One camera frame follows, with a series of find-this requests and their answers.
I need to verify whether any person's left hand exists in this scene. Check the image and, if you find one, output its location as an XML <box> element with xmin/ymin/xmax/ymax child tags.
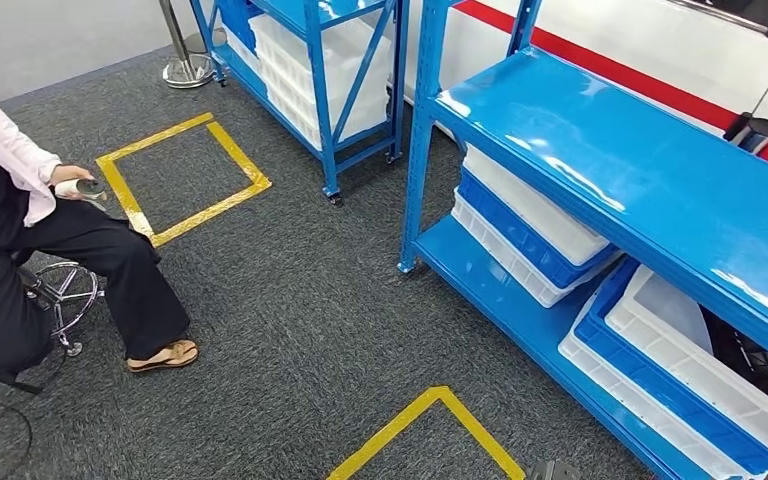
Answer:
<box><xmin>49</xmin><ymin>164</ymin><xmax>97</xmax><ymax>200</ymax></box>

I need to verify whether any blue metal shelf rack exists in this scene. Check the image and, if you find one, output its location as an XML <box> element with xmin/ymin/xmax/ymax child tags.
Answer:
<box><xmin>188</xmin><ymin>0</ymin><xmax>412</xmax><ymax>207</ymax></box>
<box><xmin>397</xmin><ymin>0</ymin><xmax>768</xmax><ymax>480</ymax></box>

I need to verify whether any chrome stool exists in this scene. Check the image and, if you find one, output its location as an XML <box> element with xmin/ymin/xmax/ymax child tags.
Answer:
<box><xmin>19</xmin><ymin>261</ymin><xmax>106</xmax><ymax>359</ymax></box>

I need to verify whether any person's foot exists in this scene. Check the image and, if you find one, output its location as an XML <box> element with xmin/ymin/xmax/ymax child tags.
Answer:
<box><xmin>125</xmin><ymin>339</ymin><xmax>200</xmax><ymax>374</ymax></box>

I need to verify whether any chrome stanchion post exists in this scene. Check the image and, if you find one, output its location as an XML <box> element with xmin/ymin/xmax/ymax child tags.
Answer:
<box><xmin>158</xmin><ymin>0</ymin><xmax>218</xmax><ymax>89</ymax></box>

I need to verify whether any black plastic trim part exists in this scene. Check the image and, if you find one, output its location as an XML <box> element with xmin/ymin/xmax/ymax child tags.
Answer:
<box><xmin>701</xmin><ymin>307</ymin><xmax>768</xmax><ymax>425</ymax></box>

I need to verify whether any yellow floor tape outline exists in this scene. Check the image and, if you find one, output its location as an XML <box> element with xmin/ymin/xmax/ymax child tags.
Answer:
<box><xmin>326</xmin><ymin>386</ymin><xmax>528</xmax><ymax>480</ymax></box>
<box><xmin>95</xmin><ymin>112</ymin><xmax>273</xmax><ymax>250</ymax></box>

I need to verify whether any large white plastic crate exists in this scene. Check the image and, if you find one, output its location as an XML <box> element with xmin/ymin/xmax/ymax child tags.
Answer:
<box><xmin>248</xmin><ymin>13</ymin><xmax>392</xmax><ymax>152</ymax></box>

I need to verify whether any VR hand controller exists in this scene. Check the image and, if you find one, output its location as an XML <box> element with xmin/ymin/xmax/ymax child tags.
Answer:
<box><xmin>54</xmin><ymin>178</ymin><xmax>108</xmax><ymax>212</ymax></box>

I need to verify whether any person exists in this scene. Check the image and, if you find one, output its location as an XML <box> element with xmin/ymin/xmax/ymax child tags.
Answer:
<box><xmin>0</xmin><ymin>72</ymin><xmax>200</xmax><ymax>395</ymax></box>

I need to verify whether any white car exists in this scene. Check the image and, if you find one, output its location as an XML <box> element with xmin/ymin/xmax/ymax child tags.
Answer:
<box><xmin>357</xmin><ymin>0</ymin><xmax>768</xmax><ymax>167</ymax></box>

